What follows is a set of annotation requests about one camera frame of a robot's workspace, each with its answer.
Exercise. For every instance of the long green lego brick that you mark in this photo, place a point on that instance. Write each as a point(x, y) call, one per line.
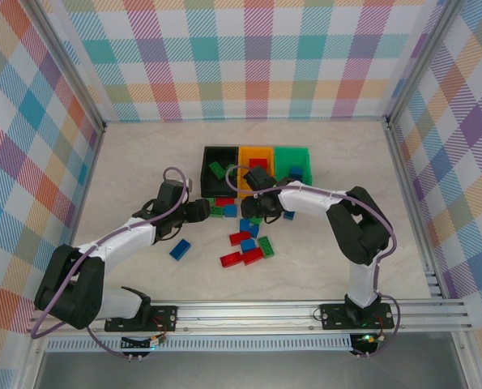
point(215, 169)
point(217, 212)
point(267, 246)

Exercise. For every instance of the long red lego brick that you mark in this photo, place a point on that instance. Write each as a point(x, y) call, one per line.
point(224, 201)
point(258, 163)
point(252, 256)
point(239, 238)
point(231, 259)

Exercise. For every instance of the green sloped lego brick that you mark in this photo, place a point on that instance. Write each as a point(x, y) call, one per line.
point(230, 167)

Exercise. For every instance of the long blue lego brick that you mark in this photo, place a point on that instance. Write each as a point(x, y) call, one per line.
point(180, 249)

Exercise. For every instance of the left black-white robot arm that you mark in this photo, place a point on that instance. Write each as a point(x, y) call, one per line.
point(70, 283)

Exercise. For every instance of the right black-white robot arm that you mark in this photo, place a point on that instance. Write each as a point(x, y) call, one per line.
point(358, 227)

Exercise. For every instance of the black plastic bin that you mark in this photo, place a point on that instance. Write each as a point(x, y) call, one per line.
point(203, 162)

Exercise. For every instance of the green plastic bin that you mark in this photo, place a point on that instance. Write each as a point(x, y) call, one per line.
point(283, 162)

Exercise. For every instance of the orange plastic bin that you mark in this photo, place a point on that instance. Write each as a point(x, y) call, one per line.
point(245, 156)

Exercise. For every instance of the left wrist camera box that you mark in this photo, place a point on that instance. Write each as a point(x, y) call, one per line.
point(188, 184)

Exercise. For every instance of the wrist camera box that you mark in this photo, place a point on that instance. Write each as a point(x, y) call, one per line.
point(188, 184)
point(258, 176)

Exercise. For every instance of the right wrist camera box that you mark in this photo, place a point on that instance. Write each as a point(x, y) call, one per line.
point(258, 176)

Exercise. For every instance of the aluminium mounting rail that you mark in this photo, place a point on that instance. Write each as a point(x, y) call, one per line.
point(244, 314)

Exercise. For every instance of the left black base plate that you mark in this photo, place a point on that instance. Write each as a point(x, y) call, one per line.
point(163, 318)

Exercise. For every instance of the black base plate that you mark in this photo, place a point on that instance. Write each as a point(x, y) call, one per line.
point(333, 316)
point(163, 318)

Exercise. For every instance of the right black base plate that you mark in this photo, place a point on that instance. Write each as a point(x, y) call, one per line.
point(333, 316)

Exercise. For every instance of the aluminium side frame rail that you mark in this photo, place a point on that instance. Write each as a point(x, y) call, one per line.
point(400, 162)

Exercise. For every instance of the aluminium frame post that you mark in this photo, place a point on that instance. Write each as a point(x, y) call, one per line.
point(421, 61)
point(67, 61)

